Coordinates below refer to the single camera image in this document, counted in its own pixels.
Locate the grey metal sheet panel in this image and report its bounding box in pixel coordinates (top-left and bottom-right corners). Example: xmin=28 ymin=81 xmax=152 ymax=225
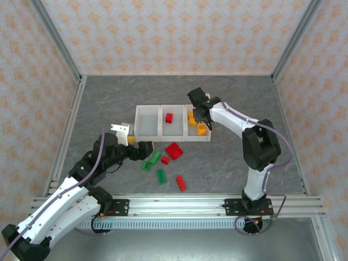
xmin=29 ymin=220 xmax=337 ymax=261

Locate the aluminium side rail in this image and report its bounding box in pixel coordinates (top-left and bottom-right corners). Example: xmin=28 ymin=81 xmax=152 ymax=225
xmin=43 ymin=75 xmax=88 ymax=197
xmin=271 ymin=76 xmax=310 ymax=196

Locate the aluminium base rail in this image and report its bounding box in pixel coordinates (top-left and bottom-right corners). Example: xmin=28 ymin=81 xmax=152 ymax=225
xmin=29 ymin=194 xmax=326 ymax=218

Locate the red sloped roof lego brick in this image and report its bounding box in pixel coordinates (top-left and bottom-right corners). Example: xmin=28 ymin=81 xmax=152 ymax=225
xmin=165 ymin=142 xmax=180 ymax=156

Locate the large red studded lego brick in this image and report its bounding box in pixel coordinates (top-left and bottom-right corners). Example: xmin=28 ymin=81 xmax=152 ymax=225
xmin=170 ymin=148 xmax=184 ymax=161

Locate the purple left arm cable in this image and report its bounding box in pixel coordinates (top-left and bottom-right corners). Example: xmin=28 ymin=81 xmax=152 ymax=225
xmin=0 ymin=123 xmax=115 ymax=258

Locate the grey slotted cable duct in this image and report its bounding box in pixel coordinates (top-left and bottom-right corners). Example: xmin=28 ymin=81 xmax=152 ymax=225
xmin=76 ymin=219 xmax=275 ymax=229

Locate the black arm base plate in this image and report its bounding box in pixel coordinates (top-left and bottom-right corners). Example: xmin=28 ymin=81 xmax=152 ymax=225
xmin=92 ymin=199 xmax=130 ymax=218
xmin=225 ymin=199 xmax=274 ymax=218

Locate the aluminium frame strut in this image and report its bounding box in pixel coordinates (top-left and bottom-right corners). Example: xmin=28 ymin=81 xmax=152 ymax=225
xmin=312 ymin=219 xmax=338 ymax=261

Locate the aluminium frame post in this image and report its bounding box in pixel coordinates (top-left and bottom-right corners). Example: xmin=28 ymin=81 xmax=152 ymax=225
xmin=29 ymin=0 xmax=83 ymax=82
xmin=271 ymin=0 xmax=326 ymax=82

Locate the green long lego brick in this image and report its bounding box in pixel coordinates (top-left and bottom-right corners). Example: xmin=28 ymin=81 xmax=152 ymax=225
xmin=156 ymin=168 xmax=168 ymax=185
xmin=148 ymin=151 xmax=163 ymax=165

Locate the red long lego brick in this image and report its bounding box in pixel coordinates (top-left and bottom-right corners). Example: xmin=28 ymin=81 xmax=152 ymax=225
xmin=175 ymin=175 xmax=188 ymax=191

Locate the black round cable port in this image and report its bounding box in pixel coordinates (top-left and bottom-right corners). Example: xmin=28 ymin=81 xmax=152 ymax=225
xmin=91 ymin=216 xmax=112 ymax=236
xmin=243 ymin=217 xmax=266 ymax=236

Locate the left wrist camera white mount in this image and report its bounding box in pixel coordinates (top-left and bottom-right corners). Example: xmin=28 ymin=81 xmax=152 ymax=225
xmin=110 ymin=123 xmax=134 ymax=146

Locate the white plastic bin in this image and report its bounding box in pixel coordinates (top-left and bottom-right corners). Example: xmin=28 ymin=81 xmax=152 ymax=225
xmin=158 ymin=104 xmax=188 ymax=142
xmin=134 ymin=104 xmax=161 ymax=142
xmin=184 ymin=104 xmax=212 ymax=142

